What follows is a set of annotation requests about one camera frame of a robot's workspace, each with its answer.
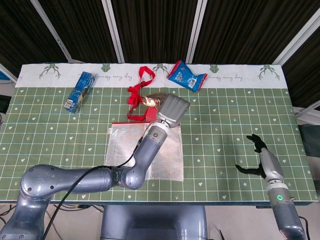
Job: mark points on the blue cookie box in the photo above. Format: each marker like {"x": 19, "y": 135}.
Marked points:
{"x": 80, "y": 92}

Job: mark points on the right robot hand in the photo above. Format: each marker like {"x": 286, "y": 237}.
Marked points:
{"x": 271, "y": 165}

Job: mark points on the white mesh zipper pouch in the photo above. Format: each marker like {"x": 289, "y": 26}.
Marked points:
{"x": 120, "y": 147}

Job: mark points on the dark pleated curtain panel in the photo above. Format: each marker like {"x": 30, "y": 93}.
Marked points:
{"x": 85, "y": 27}
{"x": 157, "y": 27}
{"x": 245, "y": 27}

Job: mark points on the white partition frame post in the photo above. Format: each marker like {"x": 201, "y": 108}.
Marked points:
{"x": 52, "y": 32}
{"x": 297, "y": 37}
{"x": 195, "y": 30}
{"x": 113, "y": 32}

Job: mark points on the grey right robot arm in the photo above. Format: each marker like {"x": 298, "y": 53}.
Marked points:
{"x": 285, "y": 212}

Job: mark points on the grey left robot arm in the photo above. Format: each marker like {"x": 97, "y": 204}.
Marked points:
{"x": 82, "y": 178}

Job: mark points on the grey robot torso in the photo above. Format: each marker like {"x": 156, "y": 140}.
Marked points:
{"x": 155, "y": 222}

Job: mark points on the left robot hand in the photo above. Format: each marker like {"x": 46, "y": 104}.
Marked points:
{"x": 172, "y": 110}

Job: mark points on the blue red snack packet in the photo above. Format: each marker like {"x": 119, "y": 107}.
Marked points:
{"x": 185, "y": 76}

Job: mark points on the green checked tablecloth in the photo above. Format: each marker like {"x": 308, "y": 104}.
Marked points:
{"x": 225, "y": 120}

